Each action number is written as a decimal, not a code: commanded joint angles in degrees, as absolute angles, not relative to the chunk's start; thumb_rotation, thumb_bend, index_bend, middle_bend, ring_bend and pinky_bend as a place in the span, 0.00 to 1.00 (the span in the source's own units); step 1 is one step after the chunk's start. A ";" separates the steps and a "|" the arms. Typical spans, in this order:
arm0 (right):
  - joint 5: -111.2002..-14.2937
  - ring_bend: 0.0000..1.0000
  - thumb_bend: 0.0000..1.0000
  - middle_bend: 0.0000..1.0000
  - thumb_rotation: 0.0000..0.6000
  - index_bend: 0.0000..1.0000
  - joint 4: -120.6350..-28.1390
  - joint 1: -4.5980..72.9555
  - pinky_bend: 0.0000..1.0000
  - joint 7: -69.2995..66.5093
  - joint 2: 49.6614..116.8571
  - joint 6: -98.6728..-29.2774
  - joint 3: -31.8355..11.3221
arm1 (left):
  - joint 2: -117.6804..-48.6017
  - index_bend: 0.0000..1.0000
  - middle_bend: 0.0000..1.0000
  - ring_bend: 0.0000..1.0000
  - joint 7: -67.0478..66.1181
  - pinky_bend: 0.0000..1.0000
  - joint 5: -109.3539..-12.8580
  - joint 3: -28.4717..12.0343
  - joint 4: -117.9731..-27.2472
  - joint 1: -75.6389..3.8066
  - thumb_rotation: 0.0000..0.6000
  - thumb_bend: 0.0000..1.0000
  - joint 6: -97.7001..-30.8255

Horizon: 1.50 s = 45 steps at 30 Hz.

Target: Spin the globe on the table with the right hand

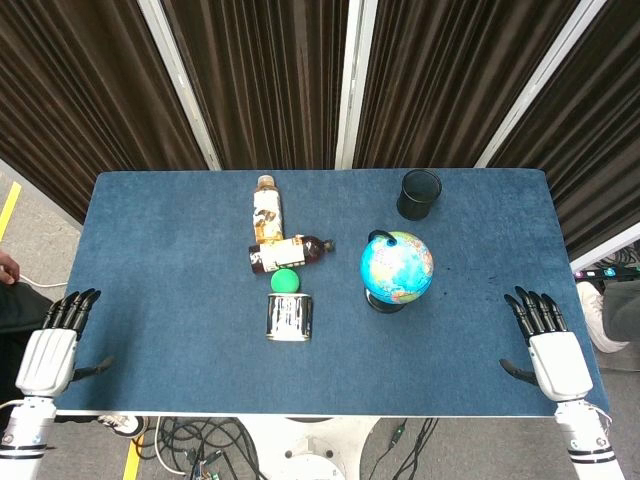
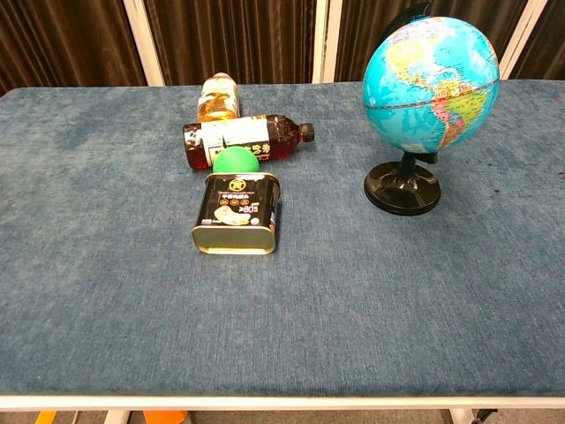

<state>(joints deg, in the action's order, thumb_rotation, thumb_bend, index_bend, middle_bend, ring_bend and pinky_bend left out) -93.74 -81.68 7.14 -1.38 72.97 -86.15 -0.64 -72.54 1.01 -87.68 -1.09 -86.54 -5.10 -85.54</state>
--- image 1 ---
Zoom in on brown pleated curtain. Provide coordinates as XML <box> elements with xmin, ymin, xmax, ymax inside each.
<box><xmin>0</xmin><ymin>0</ymin><xmax>209</xmax><ymax>226</ymax></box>
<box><xmin>487</xmin><ymin>0</ymin><xmax>640</xmax><ymax>261</ymax></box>
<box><xmin>352</xmin><ymin>0</ymin><xmax>584</xmax><ymax>170</ymax></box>
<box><xmin>162</xmin><ymin>0</ymin><xmax>351</xmax><ymax>171</ymax></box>

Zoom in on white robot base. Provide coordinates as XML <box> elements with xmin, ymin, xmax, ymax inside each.
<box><xmin>239</xmin><ymin>415</ymin><xmax>381</xmax><ymax>480</ymax></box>

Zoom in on black cable bundle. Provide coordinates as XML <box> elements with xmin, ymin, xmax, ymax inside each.
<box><xmin>149</xmin><ymin>417</ymin><xmax>274</xmax><ymax>480</ymax></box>

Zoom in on black cable with green light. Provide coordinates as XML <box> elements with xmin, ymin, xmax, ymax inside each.
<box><xmin>367</xmin><ymin>417</ymin><xmax>439</xmax><ymax>480</ymax></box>

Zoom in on dark tea plastic bottle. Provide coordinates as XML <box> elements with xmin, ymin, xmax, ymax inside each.
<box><xmin>248</xmin><ymin>233</ymin><xmax>336</xmax><ymax>276</ymax></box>

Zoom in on grey trouser leg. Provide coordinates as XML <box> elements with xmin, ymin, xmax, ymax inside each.
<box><xmin>601</xmin><ymin>278</ymin><xmax>640</xmax><ymax>346</ymax></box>

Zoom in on white partition frame post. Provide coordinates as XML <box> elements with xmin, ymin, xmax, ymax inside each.
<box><xmin>474</xmin><ymin>0</ymin><xmax>624</xmax><ymax>169</ymax></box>
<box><xmin>333</xmin><ymin>0</ymin><xmax>377</xmax><ymax>170</ymax></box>
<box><xmin>137</xmin><ymin>0</ymin><xmax>223</xmax><ymax>171</ymax></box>

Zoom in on white black sneaker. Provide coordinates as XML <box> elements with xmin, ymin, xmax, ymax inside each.
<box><xmin>97</xmin><ymin>413</ymin><xmax>150</xmax><ymax>440</ymax></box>

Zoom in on black mesh pen holder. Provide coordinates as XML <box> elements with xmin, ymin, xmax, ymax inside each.
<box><xmin>396</xmin><ymin>168</ymin><xmax>443</xmax><ymax>222</ymax></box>

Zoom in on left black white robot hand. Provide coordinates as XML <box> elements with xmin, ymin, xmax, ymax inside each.
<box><xmin>14</xmin><ymin>288</ymin><xmax>115</xmax><ymax>399</ymax></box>

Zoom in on blue globe on black stand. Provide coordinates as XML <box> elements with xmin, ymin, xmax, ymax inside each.
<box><xmin>359</xmin><ymin>228</ymin><xmax>435</xmax><ymax>315</ymax></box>

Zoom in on white cable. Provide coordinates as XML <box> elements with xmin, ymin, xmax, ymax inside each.
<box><xmin>17</xmin><ymin>276</ymin><xmax>69</xmax><ymax>290</ymax></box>

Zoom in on blue fabric table cover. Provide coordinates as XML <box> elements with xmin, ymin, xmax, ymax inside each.
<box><xmin>53</xmin><ymin>168</ymin><xmax>612</xmax><ymax>417</ymax></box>

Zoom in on light tea plastic bottle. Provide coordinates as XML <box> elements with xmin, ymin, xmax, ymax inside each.
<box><xmin>252</xmin><ymin>174</ymin><xmax>286</xmax><ymax>246</ymax></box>

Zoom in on black gold rectangular tin can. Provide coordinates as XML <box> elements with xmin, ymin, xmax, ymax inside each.
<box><xmin>265</xmin><ymin>291</ymin><xmax>315</xmax><ymax>344</ymax></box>

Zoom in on green ball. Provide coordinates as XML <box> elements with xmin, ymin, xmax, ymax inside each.
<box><xmin>269</xmin><ymin>268</ymin><xmax>302</xmax><ymax>295</ymax></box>

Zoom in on black power strip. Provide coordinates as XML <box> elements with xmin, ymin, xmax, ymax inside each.
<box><xmin>574</xmin><ymin>266</ymin><xmax>640</xmax><ymax>282</ymax></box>

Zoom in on yellow floor tape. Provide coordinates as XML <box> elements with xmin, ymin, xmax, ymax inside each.
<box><xmin>0</xmin><ymin>181</ymin><xmax>24</xmax><ymax>241</ymax></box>
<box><xmin>122</xmin><ymin>433</ymin><xmax>146</xmax><ymax>480</ymax></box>

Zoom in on bystander black trousers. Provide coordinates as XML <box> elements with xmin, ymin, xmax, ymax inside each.
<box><xmin>0</xmin><ymin>282</ymin><xmax>55</xmax><ymax>401</ymax></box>

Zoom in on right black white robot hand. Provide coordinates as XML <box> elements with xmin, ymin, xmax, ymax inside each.
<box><xmin>498</xmin><ymin>285</ymin><xmax>595</xmax><ymax>403</ymax></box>

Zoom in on bystander bare hand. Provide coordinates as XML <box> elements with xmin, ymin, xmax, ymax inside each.
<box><xmin>0</xmin><ymin>251</ymin><xmax>21</xmax><ymax>285</ymax></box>

